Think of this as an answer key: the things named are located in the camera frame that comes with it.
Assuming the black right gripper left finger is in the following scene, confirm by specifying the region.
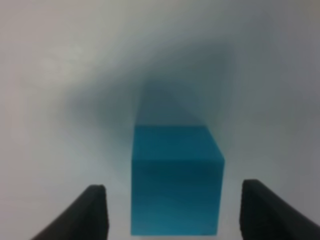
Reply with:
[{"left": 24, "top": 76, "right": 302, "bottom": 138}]
[{"left": 33, "top": 185, "right": 109, "bottom": 240}]

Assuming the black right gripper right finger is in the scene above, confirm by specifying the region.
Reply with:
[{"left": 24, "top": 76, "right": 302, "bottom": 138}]
[{"left": 239, "top": 179, "right": 320, "bottom": 240}]

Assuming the blue cube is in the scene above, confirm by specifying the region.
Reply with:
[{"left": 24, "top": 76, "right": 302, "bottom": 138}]
[{"left": 130, "top": 125, "right": 225, "bottom": 236}]

